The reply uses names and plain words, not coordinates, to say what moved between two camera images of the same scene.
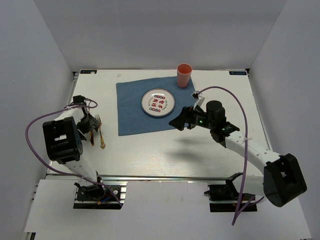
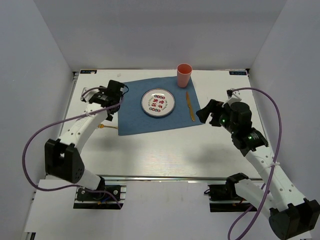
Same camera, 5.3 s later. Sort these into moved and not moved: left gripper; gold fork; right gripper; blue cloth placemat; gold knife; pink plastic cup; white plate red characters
Moved: left gripper; right gripper; gold fork; gold knife
Not moved: white plate red characters; pink plastic cup; blue cloth placemat
